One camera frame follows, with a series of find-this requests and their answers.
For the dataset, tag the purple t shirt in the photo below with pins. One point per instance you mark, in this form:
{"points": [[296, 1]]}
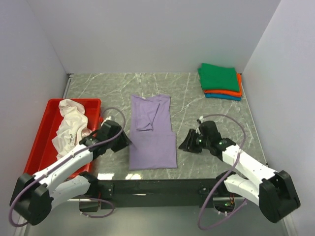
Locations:
{"points": [[153, 141]]}

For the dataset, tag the white t shirt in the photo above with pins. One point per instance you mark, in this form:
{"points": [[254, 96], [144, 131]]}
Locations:
{"points": [[72, 128]]}

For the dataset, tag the black base beam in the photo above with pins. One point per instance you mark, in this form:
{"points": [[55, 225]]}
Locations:
{"points": [[154, 193]]}

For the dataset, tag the red plastic bin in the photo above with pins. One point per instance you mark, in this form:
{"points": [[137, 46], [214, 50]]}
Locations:
{"points": [[43, 153]]}

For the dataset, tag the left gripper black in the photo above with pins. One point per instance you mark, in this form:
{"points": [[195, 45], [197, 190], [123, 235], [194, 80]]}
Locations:
{"points": [[124, 141]]}

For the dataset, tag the blue folded t shirt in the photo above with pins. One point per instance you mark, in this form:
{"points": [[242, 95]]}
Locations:
{"points": [[222, 96]]}

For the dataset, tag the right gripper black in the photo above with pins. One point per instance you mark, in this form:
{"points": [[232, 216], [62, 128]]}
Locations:
{"points": [[188, 145]]}

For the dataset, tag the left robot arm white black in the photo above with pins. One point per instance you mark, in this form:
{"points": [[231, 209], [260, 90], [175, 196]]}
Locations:
{"points": [[34, 196]]}

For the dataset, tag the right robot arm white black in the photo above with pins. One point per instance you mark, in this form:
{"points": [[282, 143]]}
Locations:
{"points": [[273, 192]]}

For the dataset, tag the orange folded t shirt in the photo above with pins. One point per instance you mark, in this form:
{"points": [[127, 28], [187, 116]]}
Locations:
{"points": [[228, 92]]}

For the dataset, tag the green folded t shirt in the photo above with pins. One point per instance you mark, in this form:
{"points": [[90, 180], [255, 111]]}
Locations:
{"points": [[217, 77]]}

